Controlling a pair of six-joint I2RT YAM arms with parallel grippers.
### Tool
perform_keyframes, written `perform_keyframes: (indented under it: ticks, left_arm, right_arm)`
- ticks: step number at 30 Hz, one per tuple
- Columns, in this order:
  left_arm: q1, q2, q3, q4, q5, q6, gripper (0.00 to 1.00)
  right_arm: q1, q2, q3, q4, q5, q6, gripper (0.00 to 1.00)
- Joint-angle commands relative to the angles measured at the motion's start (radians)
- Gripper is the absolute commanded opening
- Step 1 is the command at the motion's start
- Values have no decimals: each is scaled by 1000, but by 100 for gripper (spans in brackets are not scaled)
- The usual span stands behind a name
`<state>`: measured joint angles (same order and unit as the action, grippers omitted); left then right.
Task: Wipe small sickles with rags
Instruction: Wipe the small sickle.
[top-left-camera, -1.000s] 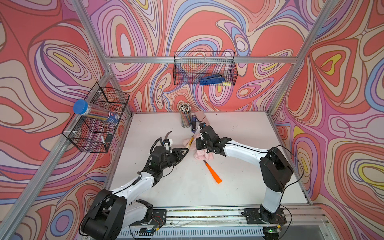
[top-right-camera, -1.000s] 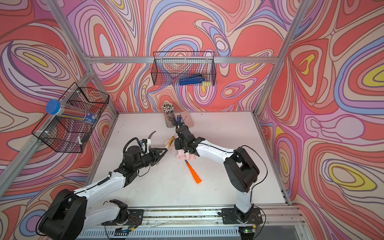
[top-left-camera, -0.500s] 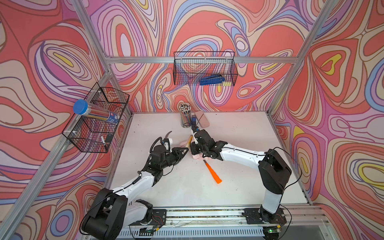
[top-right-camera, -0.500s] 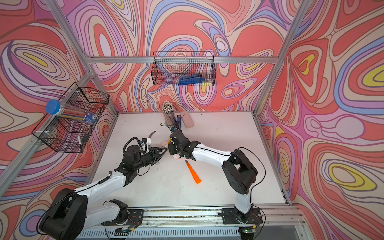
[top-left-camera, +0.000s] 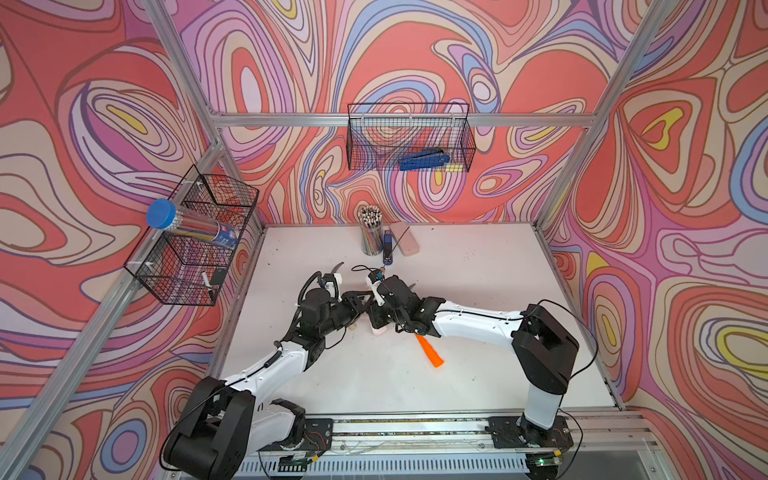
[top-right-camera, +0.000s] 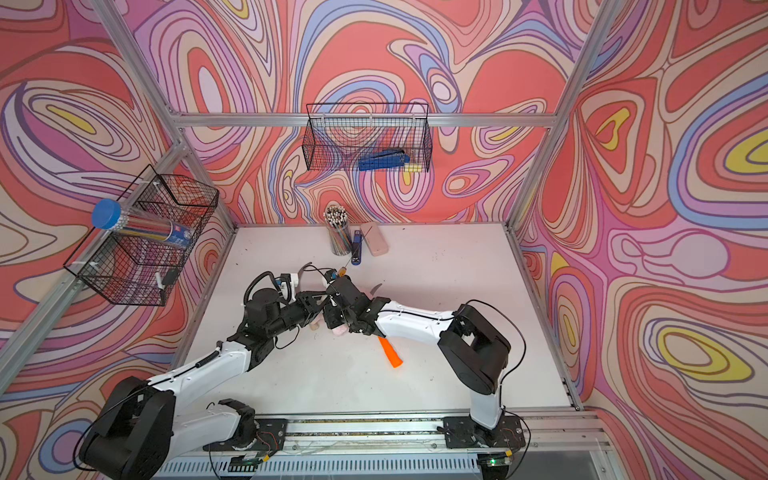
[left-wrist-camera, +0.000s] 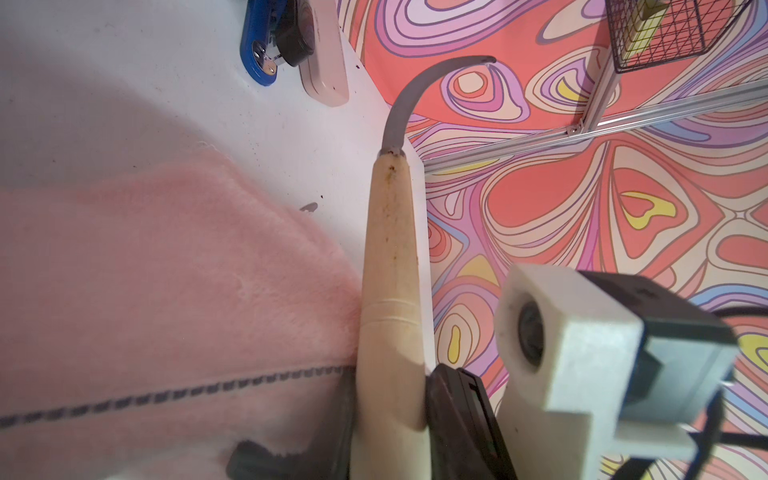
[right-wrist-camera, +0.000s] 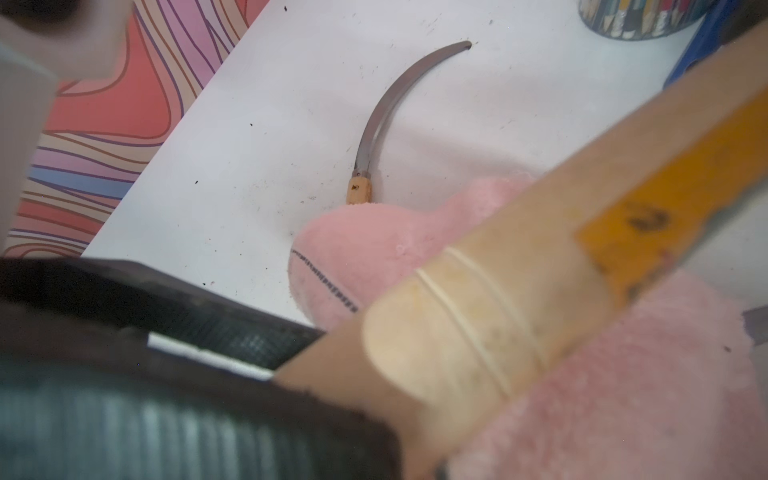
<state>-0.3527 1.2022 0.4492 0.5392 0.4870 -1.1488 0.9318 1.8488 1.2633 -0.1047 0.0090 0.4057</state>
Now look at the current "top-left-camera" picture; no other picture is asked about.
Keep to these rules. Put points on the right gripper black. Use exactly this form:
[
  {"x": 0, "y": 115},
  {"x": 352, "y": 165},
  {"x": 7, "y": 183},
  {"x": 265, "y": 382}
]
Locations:
[{"x": 373, "y": 313}]

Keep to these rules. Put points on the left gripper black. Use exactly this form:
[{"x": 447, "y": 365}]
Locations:
[{"x": 350, "y": 303}]

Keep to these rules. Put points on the pink terry rag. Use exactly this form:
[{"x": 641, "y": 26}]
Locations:
[{"x": 381, "y": 316}]

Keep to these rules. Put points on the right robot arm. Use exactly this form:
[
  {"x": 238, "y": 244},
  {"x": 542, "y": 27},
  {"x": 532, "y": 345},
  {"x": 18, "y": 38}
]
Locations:
[{"x": 546, "y": 350}]

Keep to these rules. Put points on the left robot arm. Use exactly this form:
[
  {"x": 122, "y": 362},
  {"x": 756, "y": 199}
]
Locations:
[{"x": 225, "y": 420}]

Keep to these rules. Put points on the pink rectangular box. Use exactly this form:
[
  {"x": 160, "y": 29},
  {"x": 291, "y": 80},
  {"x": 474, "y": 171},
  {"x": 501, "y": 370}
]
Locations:
[{"x": 404, "y": 239}]

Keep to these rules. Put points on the blue stapler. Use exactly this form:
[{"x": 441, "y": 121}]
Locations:
[{"x": 388, "y": 245}]

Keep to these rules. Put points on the cup of coloured pencils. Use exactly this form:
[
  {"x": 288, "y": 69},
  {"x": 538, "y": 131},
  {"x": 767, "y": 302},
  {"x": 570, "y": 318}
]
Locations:
[{"x": 370, "y": 222}]

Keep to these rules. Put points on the blue tool in basket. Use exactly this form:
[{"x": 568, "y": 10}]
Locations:
[{"x": 426, "y": 159}]

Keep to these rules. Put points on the blue cap pencil tube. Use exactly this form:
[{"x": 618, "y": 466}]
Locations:
[{"x": 164, "y": 215}]

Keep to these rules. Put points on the orange handle sickle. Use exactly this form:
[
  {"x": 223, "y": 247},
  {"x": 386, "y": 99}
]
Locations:
[{"x": 431, "y": 354}]

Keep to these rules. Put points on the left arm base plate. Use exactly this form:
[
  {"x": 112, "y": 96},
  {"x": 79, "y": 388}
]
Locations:
[{"x": 316, "y": 438}]

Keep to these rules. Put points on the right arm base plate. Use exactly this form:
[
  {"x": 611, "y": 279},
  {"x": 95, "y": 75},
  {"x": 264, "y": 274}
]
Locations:
[{"x": 515, "y": 432}]

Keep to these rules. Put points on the black wire basket left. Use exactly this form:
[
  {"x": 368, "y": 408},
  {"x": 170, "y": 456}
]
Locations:
[{"x": 181, "y": 270}]

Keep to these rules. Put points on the black wire basket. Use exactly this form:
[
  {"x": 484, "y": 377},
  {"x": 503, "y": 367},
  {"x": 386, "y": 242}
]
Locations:
[
  {"x": 379, "y": 134},
  {"x": 181, "y": 270}
]

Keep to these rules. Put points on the black wire basket back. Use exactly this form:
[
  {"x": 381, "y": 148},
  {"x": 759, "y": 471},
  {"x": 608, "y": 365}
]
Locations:
[{"x": 379, "y": 134}]

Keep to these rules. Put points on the aluminium front rail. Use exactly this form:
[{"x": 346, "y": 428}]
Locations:
[{"x": 600, "y": 429}]

